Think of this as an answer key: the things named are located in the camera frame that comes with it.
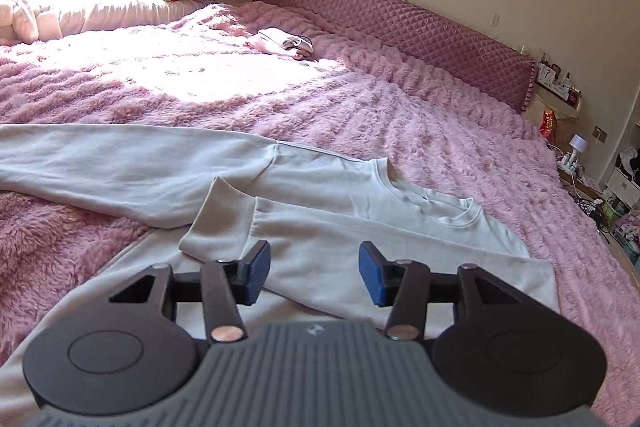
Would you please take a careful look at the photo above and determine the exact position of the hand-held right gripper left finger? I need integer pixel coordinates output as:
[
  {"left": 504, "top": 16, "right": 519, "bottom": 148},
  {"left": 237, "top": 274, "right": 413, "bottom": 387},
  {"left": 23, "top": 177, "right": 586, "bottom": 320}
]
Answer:
[{"left": 104, "top": 239, "right": 273, "bottom": 344}]

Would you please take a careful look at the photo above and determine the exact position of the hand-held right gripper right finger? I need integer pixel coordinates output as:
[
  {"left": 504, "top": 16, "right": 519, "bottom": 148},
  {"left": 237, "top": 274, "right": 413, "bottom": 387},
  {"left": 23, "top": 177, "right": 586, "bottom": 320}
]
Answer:
[{"left": 357, "top": 241, "right": 527, "bottom": 343}]

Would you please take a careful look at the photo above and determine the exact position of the white printed sweatshirt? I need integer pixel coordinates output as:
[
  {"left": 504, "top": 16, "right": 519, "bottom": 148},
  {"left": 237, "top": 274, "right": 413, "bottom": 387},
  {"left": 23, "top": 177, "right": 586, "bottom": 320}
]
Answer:
[{"left": 0, "top": 123, "right": 560, "bottom": 427}]

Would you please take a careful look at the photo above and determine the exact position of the pile of clothes on floor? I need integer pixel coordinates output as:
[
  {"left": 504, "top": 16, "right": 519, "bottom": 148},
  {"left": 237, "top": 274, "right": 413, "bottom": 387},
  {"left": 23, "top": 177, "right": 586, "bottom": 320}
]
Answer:
[{"left": 611, "top": 211, "right": 640, "bottom": 260}]

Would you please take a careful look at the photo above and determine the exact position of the pink fluffy blanket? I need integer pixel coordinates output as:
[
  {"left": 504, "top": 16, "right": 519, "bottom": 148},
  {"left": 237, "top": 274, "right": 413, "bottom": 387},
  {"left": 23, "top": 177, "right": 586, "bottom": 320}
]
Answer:
[{"left": 0, "top": 0, "right": 640, "bottom": 427}]

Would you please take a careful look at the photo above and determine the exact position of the red snack bag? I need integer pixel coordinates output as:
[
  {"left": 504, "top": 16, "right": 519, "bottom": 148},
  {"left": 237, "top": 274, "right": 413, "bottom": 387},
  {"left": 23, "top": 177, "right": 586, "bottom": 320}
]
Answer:
[{"left": 540, "top": 108, "right": 559, "bottom": 142}]

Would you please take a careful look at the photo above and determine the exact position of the small white cloth on bed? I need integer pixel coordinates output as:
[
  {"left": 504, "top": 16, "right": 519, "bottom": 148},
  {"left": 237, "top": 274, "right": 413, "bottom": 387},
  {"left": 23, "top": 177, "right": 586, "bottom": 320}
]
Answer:
[{"left": 243, "top": 27, "right": 315, "bottom": 60}]

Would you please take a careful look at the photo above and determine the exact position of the white table lamp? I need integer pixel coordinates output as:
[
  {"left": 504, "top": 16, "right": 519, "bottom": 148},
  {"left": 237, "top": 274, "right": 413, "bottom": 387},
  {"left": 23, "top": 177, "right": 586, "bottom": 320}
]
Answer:
[{"left": 569, "top": 134, "right": 590, "bottom": 168}]

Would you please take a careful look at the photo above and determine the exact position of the pink quilted headboard cushion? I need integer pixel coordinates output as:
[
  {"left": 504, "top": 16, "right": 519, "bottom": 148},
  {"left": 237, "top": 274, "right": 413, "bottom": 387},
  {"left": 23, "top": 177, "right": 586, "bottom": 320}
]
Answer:
[{"left": 254, "top": 0, "right": 538, "bottom": 112}]

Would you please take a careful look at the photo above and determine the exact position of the cluttered bedside shelf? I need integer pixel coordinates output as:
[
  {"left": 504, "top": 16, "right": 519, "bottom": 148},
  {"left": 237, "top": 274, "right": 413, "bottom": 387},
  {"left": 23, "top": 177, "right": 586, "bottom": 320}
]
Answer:
[{"left": 536, "top": 59, "right": 584, "bottom": 110}]

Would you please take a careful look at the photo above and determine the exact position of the white storage drawer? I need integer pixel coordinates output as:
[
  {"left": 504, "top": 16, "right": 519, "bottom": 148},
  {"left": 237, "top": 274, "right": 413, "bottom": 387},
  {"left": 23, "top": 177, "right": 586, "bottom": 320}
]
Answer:
[{"left": 604, "top": 167, "right": 640, "bottom": 208}]

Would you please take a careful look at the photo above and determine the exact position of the pale window seat mattress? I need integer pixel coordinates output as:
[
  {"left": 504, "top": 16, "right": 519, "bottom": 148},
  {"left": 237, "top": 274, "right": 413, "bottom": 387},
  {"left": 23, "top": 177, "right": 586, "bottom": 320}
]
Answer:
[{"left": 35, "top": 0, "right": 212, "bottom": 40}]

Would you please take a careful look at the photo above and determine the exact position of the white comforter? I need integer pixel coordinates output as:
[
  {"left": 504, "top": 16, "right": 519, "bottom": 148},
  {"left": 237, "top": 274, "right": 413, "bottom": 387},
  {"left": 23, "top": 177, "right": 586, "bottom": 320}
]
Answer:
[{"left": 0, "top": 0, "right": 57, "bottom": 42}]

